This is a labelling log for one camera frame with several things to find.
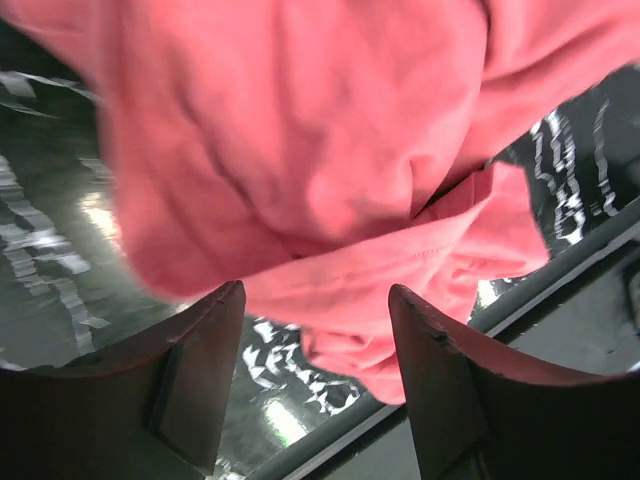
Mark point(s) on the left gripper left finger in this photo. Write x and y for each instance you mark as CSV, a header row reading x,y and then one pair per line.
x,y
151,406

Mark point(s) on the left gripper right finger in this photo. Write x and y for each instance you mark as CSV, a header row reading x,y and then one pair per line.
x,y
479,409

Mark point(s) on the salmon pink t shirt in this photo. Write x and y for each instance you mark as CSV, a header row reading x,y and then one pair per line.
x,y
322,151

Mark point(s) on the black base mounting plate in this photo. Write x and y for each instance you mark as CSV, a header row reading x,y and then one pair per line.
x,y
581,312

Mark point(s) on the black marble pattern mat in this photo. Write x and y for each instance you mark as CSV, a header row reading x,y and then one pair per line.
x,y
65,291

